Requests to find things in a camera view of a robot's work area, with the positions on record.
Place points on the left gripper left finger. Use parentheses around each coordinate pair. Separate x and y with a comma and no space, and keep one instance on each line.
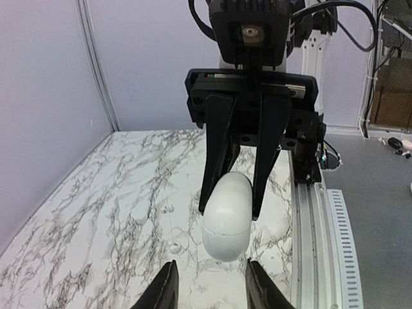
(163,291)

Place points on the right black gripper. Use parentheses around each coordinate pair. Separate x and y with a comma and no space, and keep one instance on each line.
(272,111)

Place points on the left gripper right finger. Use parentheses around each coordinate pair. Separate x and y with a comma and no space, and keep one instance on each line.
(262,292)

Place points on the white earbud charging case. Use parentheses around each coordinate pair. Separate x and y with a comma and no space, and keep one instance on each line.
(227,219)

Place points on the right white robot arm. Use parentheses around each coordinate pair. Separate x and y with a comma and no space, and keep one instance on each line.
(311,25)

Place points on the white earbud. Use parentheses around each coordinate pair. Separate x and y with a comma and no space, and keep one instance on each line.
(175,248)
(167,209)

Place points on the stacked cardboard boxes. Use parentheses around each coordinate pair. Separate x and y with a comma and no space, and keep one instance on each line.
(392,99)

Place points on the aluminium front rail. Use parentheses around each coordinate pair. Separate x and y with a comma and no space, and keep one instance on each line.
(325,269)

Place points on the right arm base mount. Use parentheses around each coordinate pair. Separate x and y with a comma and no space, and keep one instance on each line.
(312,153)

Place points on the right aluminium corner post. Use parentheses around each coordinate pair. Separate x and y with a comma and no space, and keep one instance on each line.
(99,77)

